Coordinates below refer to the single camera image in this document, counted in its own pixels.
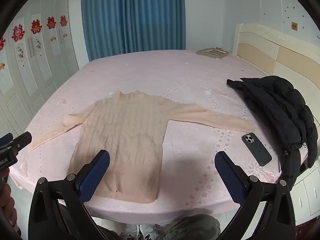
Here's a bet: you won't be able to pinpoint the pink patterned bed mattress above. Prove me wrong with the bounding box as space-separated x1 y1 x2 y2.
7 50 309 218

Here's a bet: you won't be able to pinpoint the cream wooden headboard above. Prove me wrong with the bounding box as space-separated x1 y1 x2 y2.
232 24 320 122

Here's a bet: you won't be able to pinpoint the person's camouflage pants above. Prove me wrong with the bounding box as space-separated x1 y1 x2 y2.
96 214 222 240

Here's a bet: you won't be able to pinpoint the white wardrobe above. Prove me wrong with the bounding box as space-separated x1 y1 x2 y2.
0 0 87 140

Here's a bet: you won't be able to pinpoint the row of small cartoon stickers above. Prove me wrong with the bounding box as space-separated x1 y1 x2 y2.
0 32 69 70

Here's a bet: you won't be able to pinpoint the black puffer jacket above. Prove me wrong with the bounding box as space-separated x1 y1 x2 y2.
226 75 318 187

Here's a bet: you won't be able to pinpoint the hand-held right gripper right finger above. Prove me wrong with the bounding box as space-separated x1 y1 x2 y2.
214 151 297 240

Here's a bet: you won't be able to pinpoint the white sneaker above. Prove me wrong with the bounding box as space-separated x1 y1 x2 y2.
140 225 160 240
120 224 140 240

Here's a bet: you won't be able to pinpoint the white bedside cabinet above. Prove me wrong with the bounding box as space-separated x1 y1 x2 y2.
282 160 320 227

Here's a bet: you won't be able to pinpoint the black smartphone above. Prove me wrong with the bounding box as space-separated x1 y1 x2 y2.
241 132 272 167

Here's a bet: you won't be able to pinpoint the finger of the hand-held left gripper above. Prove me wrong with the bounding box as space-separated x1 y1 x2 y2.
0 133 13 147
10 131 32 155

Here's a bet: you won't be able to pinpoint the blue curtain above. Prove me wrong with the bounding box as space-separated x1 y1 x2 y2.
80 0 185 62

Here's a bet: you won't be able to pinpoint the row of red flower decals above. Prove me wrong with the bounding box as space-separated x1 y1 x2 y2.
0 15 68 50

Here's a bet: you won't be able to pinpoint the pink cable knit sweater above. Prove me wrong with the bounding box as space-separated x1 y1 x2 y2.
31 90 255 204

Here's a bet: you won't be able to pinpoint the person's left hand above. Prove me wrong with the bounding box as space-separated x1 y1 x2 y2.
0 168 17 230

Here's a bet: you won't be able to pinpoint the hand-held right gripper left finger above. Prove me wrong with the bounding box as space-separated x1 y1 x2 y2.
28 149 110 240

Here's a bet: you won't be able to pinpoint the wooden picture frame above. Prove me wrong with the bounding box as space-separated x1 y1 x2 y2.
196 47 230 60

